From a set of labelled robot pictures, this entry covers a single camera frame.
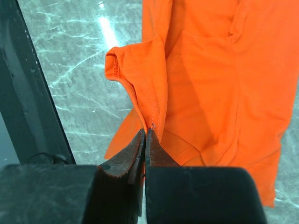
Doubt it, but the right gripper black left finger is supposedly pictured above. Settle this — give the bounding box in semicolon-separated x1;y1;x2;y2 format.
0;130;145;224

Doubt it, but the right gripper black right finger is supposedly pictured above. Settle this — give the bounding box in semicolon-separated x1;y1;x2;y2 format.
145;129;267;224

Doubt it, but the orange t shirt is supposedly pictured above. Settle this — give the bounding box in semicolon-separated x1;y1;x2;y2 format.
105;0;299;207

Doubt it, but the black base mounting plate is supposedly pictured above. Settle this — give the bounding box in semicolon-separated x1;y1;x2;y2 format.
0;0;75;164

